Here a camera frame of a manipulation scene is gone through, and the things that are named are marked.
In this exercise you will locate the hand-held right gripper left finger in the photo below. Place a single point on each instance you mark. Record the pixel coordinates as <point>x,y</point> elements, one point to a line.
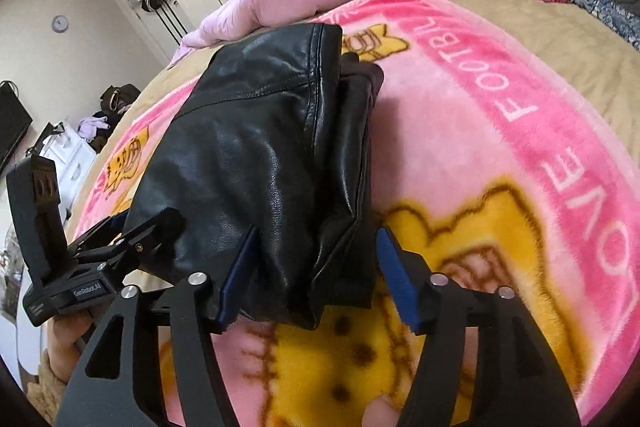
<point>237,277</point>

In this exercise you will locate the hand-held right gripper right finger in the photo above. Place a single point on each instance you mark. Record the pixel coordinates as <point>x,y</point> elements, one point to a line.
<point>400,279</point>

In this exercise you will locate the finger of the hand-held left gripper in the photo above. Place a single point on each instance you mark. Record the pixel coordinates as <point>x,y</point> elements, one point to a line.
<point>155,234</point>
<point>97,239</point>

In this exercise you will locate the black leather jacket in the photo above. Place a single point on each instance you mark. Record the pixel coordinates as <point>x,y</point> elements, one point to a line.
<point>250,132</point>

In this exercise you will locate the person's left forearm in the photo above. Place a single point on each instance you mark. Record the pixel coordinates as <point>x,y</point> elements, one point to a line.
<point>45,392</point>

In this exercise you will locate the dark clothes pile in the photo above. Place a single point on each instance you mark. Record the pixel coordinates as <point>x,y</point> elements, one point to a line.
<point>107,132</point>

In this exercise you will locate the person's left hand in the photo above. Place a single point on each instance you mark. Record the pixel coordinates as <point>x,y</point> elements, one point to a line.
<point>67,342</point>

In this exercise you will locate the person's right hand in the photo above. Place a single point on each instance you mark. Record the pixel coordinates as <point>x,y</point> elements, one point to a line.
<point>382,414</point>

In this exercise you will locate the white drawer cabinet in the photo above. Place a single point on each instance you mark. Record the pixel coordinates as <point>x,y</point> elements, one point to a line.
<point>70,162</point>

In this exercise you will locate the black television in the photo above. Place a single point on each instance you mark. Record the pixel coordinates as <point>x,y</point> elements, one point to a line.
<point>12,132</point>

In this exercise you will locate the lilac cloth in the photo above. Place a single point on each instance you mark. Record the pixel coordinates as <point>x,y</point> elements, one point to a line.
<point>92,127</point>

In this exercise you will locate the pink printed blanket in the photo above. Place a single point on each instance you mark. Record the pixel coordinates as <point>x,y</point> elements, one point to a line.
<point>475,157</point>

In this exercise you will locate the white door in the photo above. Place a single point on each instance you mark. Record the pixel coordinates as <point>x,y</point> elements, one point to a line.
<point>160,32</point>

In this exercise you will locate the blue patterned pillow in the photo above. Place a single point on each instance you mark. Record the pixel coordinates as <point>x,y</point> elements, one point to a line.
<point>610,14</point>

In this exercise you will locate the round wall clock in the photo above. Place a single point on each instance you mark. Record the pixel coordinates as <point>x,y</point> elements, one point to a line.
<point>60,24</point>

